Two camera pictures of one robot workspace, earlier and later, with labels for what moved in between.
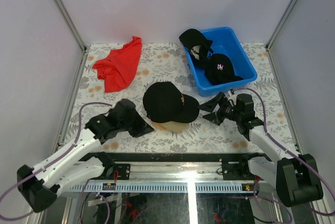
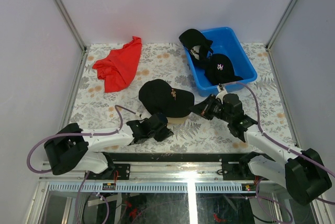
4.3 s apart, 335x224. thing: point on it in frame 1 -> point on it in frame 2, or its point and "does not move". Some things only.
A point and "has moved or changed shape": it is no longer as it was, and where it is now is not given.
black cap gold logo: x=164 y=102 has moved or changed shape
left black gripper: x=143 y=127 -> x=166 y=133
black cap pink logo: x=219 y=69 does not move
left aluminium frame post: x=64 y=10 does not move
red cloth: x=118 y=70 does not move
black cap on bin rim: x=198 y=46 does not move
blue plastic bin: x=224 y=42 does not move
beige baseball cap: x=175 y=126 -> x=176 y=120
